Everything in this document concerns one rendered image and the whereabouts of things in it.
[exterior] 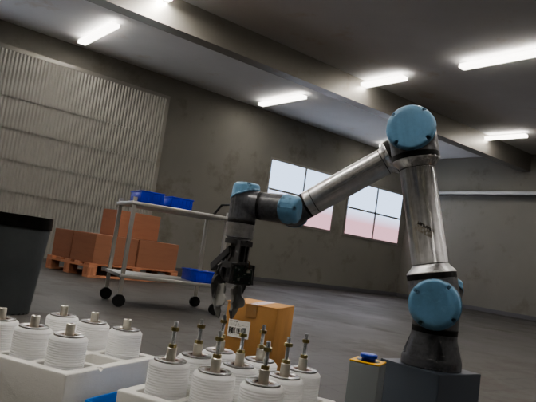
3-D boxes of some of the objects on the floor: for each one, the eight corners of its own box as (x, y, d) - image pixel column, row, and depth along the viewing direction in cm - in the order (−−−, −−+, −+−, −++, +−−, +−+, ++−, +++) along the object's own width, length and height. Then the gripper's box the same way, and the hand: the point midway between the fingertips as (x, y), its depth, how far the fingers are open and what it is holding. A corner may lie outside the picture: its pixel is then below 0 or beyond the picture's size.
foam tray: (48, 389, 185) (57, 333, 187) (149, 419, 169) (159, 356, 171) (-63, 412, 149) (-50, 342, 151) (53, 453, 134) (66, 374, 135)
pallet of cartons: (143, 275, 807) (153, 217, 815) (186, 285, 721) (196, 221, 728) (37, 265, 715) (49, 199, 723) (72, 276, 629) (84, 201, 636)
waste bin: (18, 305, 358) (34, 217, 363) (49, 317, 328) (66, 221, 333) (-58, 301, 328) (-39, 206, 333) (-31, 315, 297) (-11, 209, 302)
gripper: (228, 237, 149) (215, 321, 147) (265, 243, 154) (254, 324, 152) (214, 236, 156) (202, 315, 154) (250, 242, 162) (238, 318, 160)
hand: (224, 313), depth 156 cm, fingers open, 3 cm apart
